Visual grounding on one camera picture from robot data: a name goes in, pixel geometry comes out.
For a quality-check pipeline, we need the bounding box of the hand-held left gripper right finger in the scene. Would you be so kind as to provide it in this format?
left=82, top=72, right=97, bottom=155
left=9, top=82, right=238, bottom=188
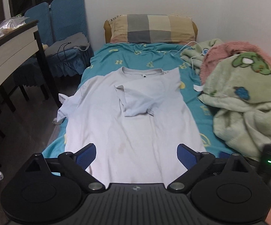
left=167, top=143, right=253, bottom=194

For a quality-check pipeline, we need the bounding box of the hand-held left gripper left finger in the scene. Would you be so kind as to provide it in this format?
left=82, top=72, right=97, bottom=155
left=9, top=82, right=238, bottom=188
left=24, top=143, right=105, bottom=194

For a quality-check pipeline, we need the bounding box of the white t-shirt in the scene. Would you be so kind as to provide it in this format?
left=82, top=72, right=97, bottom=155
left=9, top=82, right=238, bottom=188
left=56, top=67, right=206, bottom=185

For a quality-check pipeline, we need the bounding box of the green cartoon fleece blanket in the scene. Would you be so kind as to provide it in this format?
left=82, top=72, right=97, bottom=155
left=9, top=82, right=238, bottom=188
left=181, top=39, right=271, bottom=162

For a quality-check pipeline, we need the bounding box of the pink fluffy blanket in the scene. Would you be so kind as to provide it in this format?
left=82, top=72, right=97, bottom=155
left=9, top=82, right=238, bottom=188
left=200, top=42, right=271, bottom=85

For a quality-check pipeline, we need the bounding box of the teal smiley print bed sheet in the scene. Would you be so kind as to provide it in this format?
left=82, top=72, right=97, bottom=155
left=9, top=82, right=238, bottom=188
left=42, top=43, right=244, bottom=160

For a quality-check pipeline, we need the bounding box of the grey cloth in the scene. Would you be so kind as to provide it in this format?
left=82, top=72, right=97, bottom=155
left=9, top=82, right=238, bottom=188
left=45, top=32, right=90, bottom=57

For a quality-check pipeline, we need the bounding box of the white table with black legs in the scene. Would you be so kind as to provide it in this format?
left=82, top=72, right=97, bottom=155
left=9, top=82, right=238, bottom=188
left=0, top=20, right=61, bottom=109

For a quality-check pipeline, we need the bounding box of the brown cushion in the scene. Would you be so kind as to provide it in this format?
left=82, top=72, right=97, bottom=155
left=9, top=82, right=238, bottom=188
left=104, top=19, right=198, bottom=44

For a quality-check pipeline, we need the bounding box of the checked pillow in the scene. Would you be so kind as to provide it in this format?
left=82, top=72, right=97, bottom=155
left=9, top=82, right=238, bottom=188
left=110, top=14, right=195, bottom=44

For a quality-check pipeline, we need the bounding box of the clear plastic bag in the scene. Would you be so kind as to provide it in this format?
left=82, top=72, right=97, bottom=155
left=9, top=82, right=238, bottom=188
left=0, top=16, right=30, bottom=40

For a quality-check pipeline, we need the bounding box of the black cable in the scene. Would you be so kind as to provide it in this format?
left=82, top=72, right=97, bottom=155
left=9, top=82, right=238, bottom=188
left=57, top=42, right=82, bottom=75

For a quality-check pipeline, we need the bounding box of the white charging cable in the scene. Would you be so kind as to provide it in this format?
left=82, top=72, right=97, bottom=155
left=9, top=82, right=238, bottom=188
left=171, top=41, right=206, bottom=69

